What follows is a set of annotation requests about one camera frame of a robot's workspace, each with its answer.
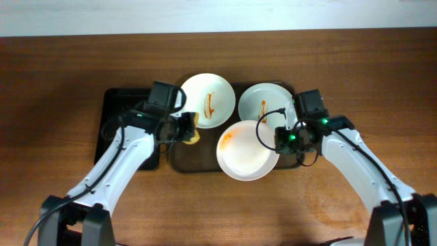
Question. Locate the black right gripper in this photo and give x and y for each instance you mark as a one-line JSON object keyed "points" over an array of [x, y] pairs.
{"points": [[283, 141]]}

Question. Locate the yellow green sponge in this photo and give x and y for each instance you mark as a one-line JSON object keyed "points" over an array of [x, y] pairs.
{"points": [[191, 135]]}

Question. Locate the white plate bottom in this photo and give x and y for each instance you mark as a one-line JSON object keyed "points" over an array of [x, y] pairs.
{"points": [[243, 150]]}

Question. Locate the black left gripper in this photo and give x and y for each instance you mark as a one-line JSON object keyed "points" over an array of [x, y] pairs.
{"points": [[188, 126]]}

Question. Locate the white plate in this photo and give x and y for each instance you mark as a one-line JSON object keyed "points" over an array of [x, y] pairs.
{"points": [[243, 150], [211, 96], [262, 98]]}

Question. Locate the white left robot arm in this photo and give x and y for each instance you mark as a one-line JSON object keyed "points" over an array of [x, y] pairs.
{"points": [[83, 216]]}

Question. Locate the brown serving tray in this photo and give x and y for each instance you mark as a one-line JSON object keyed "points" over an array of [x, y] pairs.
{"points": [[201, 157]]}

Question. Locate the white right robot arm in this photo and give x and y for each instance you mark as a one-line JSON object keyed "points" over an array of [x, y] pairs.
{"points": [[399, 215]]}

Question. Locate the black plastic tray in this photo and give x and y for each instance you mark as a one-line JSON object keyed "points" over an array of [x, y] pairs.
{"points": [[115, 101]]}

